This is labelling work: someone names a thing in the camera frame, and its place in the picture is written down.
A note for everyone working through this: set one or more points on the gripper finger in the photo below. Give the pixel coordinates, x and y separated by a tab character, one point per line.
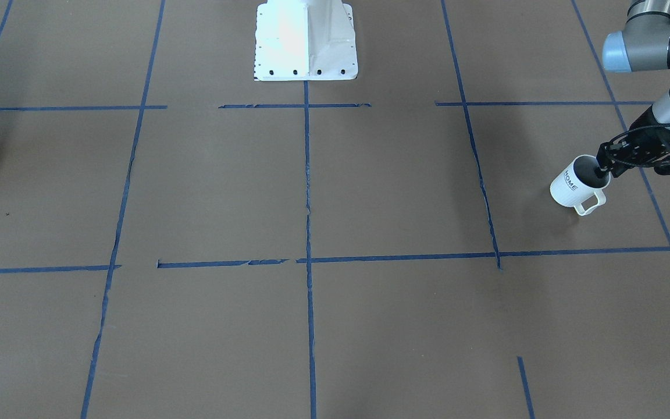
609	151
608	168

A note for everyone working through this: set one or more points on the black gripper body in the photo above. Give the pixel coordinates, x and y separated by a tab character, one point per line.
647	138

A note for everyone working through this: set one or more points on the white ceramic mug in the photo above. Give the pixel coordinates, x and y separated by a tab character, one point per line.
581	185

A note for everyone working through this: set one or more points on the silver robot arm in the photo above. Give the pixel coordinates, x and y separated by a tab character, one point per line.
643	44

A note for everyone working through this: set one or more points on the white pedestal column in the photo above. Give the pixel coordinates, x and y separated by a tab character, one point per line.
305	40

